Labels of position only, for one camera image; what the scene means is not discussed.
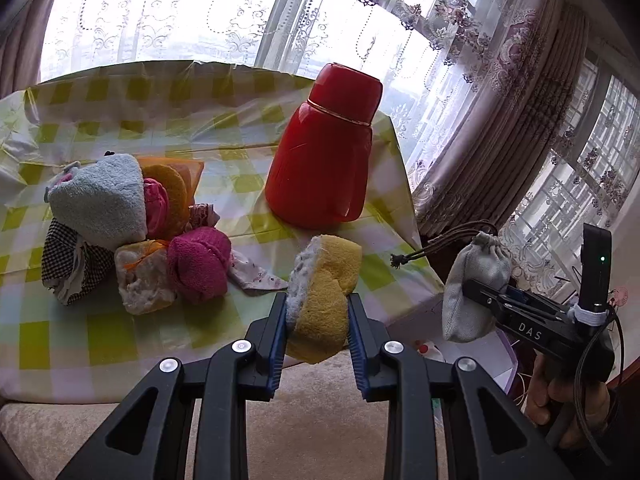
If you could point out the mauve pleated drape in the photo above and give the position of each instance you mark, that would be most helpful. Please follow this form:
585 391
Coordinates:
20 45
545 110

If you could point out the black and white checked cloth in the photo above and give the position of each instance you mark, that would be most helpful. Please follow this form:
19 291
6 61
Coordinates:
55 255

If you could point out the magenta rolled terry cloth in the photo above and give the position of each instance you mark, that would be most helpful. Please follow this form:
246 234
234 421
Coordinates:
198 262

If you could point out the beige upholstered seat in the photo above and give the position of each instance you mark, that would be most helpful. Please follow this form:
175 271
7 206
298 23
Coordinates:
310 425

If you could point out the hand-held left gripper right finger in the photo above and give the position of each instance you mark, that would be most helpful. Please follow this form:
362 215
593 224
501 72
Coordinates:
357 355

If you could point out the round yellow sponge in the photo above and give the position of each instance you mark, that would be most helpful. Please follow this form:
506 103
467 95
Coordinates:
175 195

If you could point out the light blue towel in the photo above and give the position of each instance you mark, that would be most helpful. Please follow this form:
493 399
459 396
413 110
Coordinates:
100 200

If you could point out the pale sponge in orange net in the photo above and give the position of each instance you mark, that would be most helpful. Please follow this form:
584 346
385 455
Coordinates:
142 280

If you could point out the red patterned fabric piece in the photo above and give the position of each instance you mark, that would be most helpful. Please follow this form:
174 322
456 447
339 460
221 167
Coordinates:
202 216

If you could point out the yellow checked plastic tablecloth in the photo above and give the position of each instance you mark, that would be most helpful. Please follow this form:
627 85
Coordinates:
240 110

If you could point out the yellow sponge with grey scourer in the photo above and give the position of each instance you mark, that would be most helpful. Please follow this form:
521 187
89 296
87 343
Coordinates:
322 300

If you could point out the embroidered lace curtain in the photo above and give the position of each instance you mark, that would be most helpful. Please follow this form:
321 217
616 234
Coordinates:
450 60

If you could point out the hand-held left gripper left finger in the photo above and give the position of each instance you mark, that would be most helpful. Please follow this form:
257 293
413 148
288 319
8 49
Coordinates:
277 355

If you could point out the magenta knitted glove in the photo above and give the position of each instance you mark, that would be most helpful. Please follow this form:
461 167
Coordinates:
156 207

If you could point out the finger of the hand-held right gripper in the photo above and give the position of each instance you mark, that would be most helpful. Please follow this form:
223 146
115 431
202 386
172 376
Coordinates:
482 296
517 292

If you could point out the pink fleece cloth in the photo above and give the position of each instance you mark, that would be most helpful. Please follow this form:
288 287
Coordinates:
62 178

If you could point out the red thermos jug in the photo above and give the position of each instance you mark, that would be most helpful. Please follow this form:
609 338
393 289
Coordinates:
320 160

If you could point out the white floral cloth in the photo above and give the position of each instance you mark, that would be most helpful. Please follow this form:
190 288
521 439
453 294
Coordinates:
257 275

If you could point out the person's right hand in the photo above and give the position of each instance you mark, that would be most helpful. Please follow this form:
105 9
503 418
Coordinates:
540 390

